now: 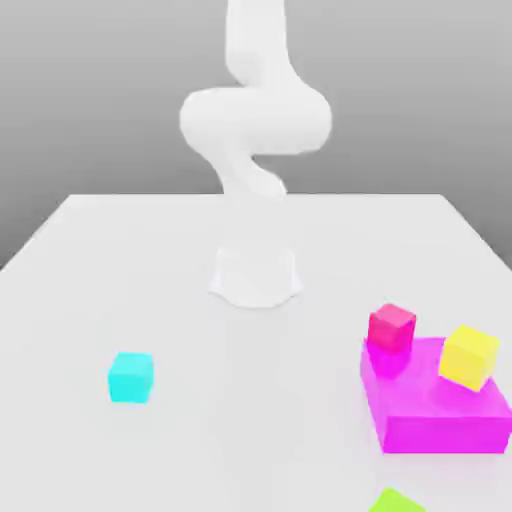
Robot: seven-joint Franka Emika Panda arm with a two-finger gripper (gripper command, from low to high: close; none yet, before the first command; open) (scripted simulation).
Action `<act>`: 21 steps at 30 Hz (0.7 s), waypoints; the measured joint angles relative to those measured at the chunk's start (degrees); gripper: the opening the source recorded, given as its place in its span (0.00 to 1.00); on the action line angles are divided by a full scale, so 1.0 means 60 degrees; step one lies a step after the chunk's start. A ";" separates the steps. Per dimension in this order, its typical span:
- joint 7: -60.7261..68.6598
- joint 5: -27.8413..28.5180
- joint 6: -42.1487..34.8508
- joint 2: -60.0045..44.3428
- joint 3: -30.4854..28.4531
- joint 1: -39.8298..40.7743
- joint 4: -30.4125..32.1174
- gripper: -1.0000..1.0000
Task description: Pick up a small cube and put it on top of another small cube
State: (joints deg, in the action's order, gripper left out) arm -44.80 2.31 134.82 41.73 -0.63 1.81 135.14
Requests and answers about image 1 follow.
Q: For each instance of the small cyan cube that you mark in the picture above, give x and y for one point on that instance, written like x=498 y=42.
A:
x=130 y=378

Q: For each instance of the small pink cube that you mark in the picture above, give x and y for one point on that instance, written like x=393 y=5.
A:
x=391 y=328

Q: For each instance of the large magenta box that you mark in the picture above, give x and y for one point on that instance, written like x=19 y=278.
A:
x=436 y=420

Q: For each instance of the small yellow cube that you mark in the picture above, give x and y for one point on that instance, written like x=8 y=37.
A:
x=468 y=357

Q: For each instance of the small lime green cube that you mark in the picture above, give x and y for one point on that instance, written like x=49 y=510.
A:
x=394 y=502

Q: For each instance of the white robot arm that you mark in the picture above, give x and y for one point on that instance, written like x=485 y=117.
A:
x=256 y=120

